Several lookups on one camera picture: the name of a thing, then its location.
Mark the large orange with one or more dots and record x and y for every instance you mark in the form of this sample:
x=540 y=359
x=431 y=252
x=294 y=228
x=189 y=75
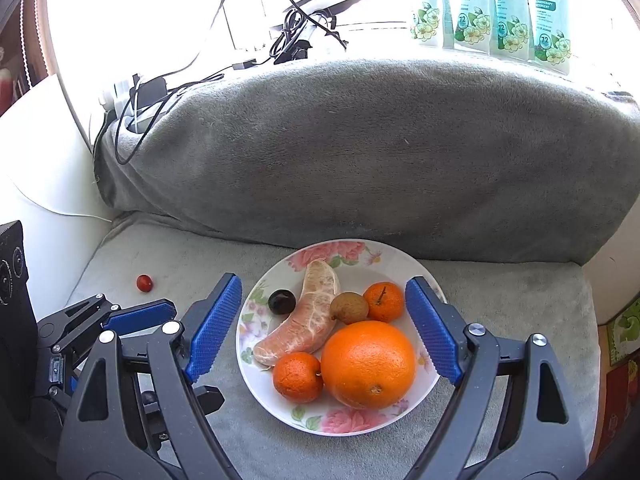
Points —
x=368 y=365

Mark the grey seat cover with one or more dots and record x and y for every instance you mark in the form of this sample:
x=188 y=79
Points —
x=266 y=436

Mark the brown longan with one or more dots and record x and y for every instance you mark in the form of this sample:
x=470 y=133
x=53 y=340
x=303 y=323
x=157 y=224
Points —
x=349 y=307

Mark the peeled pomelo segment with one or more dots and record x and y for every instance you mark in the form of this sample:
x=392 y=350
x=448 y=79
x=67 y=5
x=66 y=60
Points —
x=309 y=325

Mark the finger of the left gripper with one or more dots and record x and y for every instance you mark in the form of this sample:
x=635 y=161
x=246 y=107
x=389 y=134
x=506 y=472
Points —
x=141 y=317

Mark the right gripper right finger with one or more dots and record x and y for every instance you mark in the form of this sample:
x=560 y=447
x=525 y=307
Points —
x=538 y=434

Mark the grey sofa back cushion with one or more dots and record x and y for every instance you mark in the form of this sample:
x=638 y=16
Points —
x=453 y=159

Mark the back small mandarin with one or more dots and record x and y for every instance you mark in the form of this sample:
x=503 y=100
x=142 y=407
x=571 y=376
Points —
x=385 y=300

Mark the small cherry tomato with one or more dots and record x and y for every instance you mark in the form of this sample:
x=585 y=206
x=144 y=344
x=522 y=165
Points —
x=144 y=283

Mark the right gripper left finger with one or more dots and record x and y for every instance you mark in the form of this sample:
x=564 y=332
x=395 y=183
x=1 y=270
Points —
x=135 y=413

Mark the dark grape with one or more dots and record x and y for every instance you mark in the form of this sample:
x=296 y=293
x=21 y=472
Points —
x=282 y=302

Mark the white power strip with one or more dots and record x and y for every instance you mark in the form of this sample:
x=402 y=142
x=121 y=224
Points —
x=136 y=103

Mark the small mandarin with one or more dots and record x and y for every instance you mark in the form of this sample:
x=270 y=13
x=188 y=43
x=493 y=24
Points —
x=297 y=377
x=385 y=300

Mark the front small mandarin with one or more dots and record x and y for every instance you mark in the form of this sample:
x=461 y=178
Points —
x=297 y=377

